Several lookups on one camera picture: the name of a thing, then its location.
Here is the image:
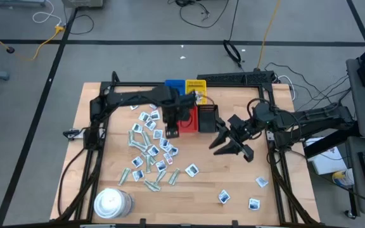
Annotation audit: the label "black beam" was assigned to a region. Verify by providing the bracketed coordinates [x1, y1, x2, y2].
[302, 126, 361, 160]

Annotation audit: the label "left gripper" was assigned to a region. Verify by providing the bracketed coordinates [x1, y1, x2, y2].
[162, 104, 184, 139]

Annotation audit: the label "yellow hanging cable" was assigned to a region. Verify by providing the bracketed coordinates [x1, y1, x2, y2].
[257, 0, 282, 70]

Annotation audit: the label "white floor cable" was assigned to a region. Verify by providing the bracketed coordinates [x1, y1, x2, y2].
[32, 0, 63, 27]

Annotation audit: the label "red plastic basket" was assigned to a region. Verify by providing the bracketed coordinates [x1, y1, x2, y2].
[176, 106, 200, 133]

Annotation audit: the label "coiled black cable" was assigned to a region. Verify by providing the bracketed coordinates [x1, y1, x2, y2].
[222, 0, 244, 70]

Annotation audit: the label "black aluminium table frame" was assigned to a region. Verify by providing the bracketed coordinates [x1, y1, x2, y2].
[54, 71, 321, 228]

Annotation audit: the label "white box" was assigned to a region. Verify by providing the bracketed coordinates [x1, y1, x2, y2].
[305, 145, 349, 176]

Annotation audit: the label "white-lidded wipes canister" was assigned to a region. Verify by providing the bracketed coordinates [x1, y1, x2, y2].
[93, 187, 135, 220]

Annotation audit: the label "thin black floor cable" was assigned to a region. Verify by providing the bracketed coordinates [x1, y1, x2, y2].
[63, 5, 95, 35]

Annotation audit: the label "white yellow wipes tub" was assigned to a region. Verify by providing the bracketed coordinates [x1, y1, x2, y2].
[331, 168, 357, 187]

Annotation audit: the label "black plastic basket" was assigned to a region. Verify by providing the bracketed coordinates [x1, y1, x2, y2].
[197, 104, 222, 134]

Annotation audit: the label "yellow plastic basket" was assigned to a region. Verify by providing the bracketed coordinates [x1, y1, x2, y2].
[185, 79, 208, 105]

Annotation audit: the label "blue plastic basket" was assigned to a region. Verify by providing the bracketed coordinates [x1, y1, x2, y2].
[164, 79, 187, 96]

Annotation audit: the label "white cable loop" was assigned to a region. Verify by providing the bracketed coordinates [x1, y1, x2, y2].
[277, 75, 297, 101]

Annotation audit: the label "grey equipment case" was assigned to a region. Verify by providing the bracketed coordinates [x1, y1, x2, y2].
[61, 0, 105, 9]

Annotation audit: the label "yellow floor cable with plug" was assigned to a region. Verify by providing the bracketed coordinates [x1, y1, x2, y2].
[0, 22, 67, 62]

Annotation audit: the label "black floor cables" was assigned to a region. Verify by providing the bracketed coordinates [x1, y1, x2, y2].
[264, 61, 359, 110]

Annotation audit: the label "black arm base connector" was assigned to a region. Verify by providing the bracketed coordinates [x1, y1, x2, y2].
[62, 128, 87, 141]

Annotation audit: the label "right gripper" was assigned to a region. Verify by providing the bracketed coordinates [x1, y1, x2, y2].
[208, 113, 257, 163]

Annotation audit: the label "black cable tangle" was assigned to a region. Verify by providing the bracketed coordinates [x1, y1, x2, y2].
[168, 0, 231, 29]

